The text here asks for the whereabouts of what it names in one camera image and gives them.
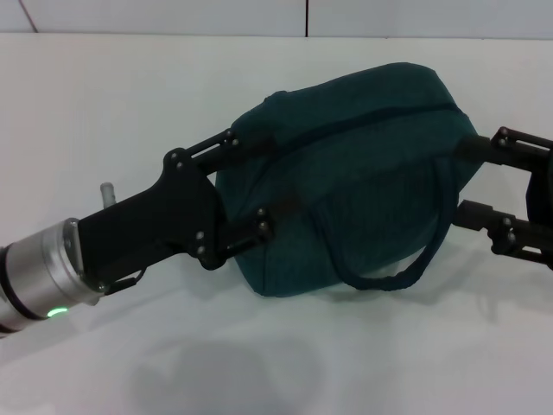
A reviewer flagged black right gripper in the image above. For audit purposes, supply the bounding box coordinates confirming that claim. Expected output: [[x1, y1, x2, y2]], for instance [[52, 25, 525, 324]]
[[456, 125, 553, 265]]

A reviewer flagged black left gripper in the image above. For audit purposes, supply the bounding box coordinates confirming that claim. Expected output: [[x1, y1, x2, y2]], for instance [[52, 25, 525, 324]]
[[77, 127, 304, 290]]

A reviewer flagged dark teal fabric lunch bag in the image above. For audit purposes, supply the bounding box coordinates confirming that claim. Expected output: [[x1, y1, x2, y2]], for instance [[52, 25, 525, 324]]
[[214, 61, 483, 299]]

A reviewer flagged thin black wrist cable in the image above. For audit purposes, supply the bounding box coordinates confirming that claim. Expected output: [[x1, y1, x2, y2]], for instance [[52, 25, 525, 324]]
[[105, 268, 147, 297]]

